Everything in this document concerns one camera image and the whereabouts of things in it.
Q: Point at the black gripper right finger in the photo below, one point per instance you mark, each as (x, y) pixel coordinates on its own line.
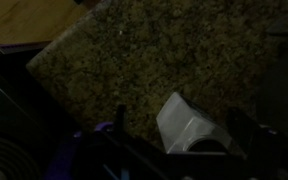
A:
(242, 130)

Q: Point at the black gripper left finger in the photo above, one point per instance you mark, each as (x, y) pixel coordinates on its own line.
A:
(121, 116)

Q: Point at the white salt cellar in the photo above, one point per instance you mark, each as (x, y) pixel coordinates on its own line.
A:
(184, 126)

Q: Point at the black stove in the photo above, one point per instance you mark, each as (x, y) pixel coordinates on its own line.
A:
(14, 126)

